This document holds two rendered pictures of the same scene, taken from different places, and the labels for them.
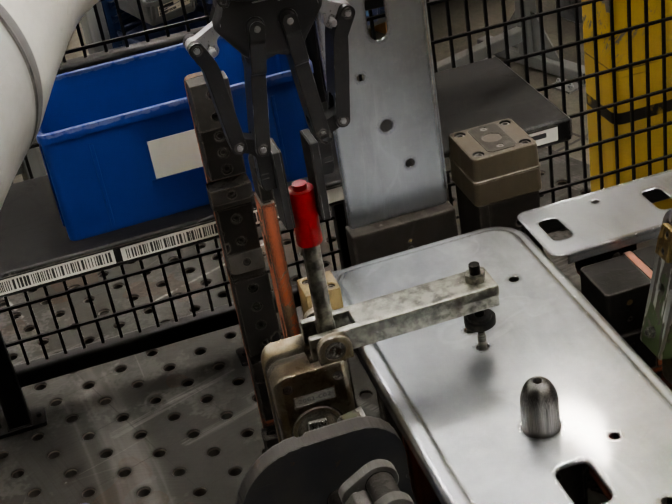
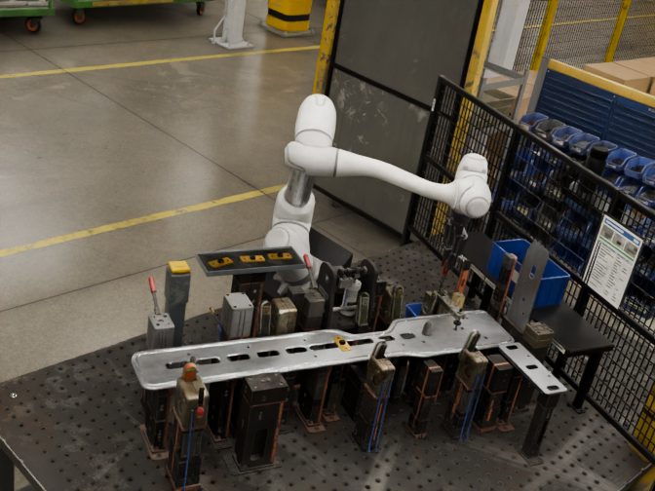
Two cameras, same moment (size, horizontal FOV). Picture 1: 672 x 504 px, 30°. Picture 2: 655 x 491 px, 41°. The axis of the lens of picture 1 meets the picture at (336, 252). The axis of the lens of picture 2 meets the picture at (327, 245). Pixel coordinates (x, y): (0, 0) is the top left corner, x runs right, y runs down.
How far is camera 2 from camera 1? 2.78 m
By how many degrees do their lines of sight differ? 62
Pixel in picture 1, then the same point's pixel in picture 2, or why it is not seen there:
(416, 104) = (529, 300)
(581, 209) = (523, 353)
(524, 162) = (533, 336)
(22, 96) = (330, 168)
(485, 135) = (541, 326)
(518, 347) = (455, 334)
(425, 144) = (526, 312)
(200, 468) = not seen: hidden behind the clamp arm
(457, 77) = (596, 335)
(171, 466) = not seen: hidden behind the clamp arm
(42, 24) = (343, 167)
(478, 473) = (409, 323)
